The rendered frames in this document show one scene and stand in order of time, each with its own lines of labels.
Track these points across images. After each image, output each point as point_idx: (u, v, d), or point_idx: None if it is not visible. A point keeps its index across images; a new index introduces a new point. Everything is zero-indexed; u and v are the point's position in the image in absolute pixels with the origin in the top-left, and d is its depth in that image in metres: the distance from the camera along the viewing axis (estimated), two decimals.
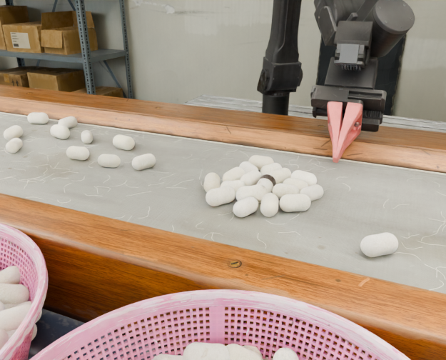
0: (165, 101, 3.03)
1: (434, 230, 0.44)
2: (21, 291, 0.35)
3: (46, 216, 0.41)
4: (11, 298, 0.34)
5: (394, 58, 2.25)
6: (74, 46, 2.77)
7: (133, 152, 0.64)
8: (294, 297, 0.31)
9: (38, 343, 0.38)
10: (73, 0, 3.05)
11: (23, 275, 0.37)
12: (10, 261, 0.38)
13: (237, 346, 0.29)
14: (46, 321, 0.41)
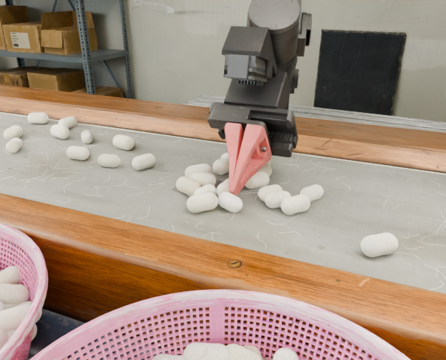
0: (165, 101, 3.03)
1: (434, 230, 0.44)
2: (21, 291, 0.35)
3: (46, 216, 0.41)
4: (11, 298, 0.34)
5: (394, 58, 2.25)
6: (74, 46, 2.77)
7: (133, 152, 0.64)
8: (294, 297, 0.31)
9: (38, 343, 0.38)
10: (73, 0, 3.05)
11: (23, 275, 0.37)
12: (10, 261, 0.38)
13: (237, 346, 0.29)
14: (46, 321, 0.41)
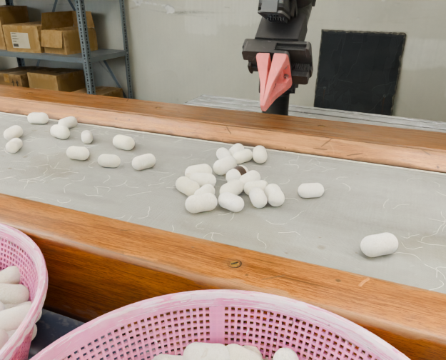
0: (165, 101, 3.03)
1: (434, 230, 0.44)
2: (21, 291, 0.35)
3: (46, 216, 0.41)
4: (11, 298, 0.34)
5: (394, 58, 2.25)
6: (74, 46, 2.77)
7: (133, 152, 0.64)
8: (294, 297, 0.31)
9: (38, 343, 0.38)
10: (73, 0, 3.05)
11: (23, 275, 0.37)
12: (10, 261, 0.38)
13: (237, 346, 0.29)
14: (46, 321, 0.41)
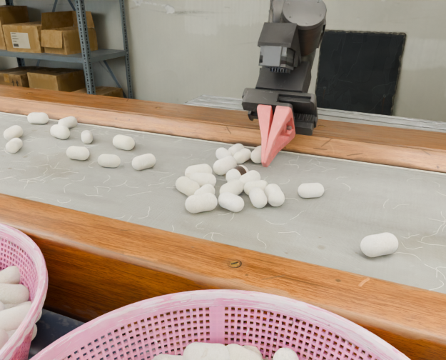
0: (165, 101, 3.03)
1: (434, 230, 0.44)
2: (21, 291, 0.35)
3: (46, 216, 0.41)
4: (11, 298, 0.34)
5: (394, 58, 2.25)
6: (74, 46, 2.77)
7: (133, 152, 0.64)
8: (294, 297, 0.31)
9: (38, 343, 0.38)
10: (73, 0, 3.05)
11: (23, 275, 0.37)
12: (10, 261, 0.38)
13: (237, 346, 0.29)
14: (46, 321, 0.41)
